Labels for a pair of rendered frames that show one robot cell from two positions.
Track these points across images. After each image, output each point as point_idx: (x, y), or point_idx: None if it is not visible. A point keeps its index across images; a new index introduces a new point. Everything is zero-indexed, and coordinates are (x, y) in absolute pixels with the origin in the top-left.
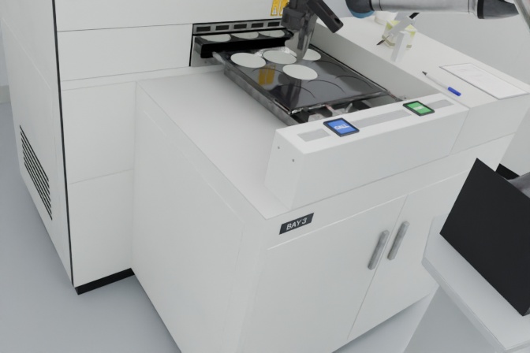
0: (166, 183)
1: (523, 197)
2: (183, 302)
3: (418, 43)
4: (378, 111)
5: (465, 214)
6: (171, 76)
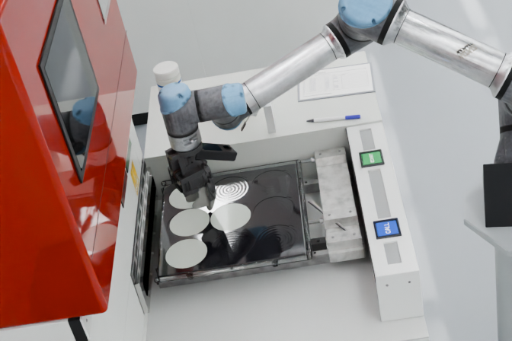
0: None
1: None
2: None
3: None
4: (366, 189)
5: (499, 201)
6: (145, 339)
